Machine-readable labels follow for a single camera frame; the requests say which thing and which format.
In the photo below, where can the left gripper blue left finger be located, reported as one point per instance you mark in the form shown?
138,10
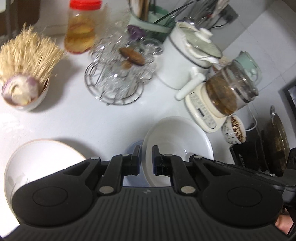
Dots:
132,162

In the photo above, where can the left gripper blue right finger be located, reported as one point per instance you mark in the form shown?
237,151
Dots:
161,164

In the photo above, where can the white ceramic bowl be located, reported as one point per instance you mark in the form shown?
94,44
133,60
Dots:
177,136

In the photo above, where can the white floral plate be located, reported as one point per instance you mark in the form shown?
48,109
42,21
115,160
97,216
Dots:
37,159

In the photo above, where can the person's right hand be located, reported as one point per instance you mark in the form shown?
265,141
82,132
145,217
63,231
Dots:
284,223

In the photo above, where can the dark wok on stove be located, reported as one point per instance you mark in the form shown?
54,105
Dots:
275,144

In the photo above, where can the speckled ceramic bowl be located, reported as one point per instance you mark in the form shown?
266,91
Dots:
233,130

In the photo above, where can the glass health kettle with base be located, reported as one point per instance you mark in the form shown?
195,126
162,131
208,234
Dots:
212,101

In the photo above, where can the mint green kettle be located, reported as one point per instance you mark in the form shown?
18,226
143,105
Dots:
250,66

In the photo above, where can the white electric cooking pot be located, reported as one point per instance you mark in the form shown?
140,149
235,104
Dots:
187,51

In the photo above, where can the bowl with onion and mushrooms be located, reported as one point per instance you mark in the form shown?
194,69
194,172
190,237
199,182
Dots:
24,92

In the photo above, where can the red lid glass jar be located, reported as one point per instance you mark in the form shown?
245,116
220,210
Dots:
81,34

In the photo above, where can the green chopstick holder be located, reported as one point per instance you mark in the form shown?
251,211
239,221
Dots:
159,31

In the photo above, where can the hanging utensil rack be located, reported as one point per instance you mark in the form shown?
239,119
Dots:
202,11

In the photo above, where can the wire glass cup rack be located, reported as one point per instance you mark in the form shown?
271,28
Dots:
121,67

